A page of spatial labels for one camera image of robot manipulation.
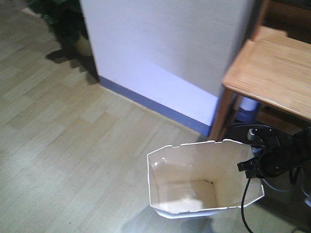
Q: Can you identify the wooden desk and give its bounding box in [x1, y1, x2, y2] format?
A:
[209, 0, 311, 141]

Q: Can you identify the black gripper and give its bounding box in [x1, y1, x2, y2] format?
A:
[237, 145, 295, 179]

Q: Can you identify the white plastic trash bin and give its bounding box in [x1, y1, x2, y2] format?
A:
[147, 139, 265, 219]

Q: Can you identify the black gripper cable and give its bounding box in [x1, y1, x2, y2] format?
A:
[240, 148, 265, 233]

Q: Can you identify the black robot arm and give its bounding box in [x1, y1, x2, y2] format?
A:
[237, 127, 311, 179]

